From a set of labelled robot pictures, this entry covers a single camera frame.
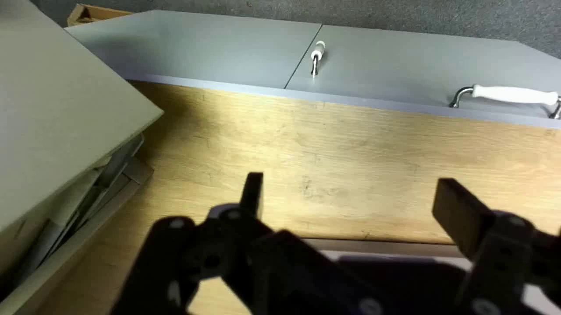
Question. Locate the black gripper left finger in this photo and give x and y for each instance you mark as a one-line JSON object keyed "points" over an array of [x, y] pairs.
{"points": [[194, 256]]}

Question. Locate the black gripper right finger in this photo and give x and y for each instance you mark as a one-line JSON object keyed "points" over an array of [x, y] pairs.
{"points": [[497, 245]]}

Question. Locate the beige file cabinet bottom drawer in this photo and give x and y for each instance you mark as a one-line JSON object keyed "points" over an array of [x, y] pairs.
{"points": [[76, 216]]}

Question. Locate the grey cabinet front panel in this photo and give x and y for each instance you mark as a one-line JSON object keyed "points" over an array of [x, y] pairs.
{"points": [[234, 53]]}

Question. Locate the wooden frame piece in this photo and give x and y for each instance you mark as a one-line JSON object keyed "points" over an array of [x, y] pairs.
{"points": [[94, 13]]}

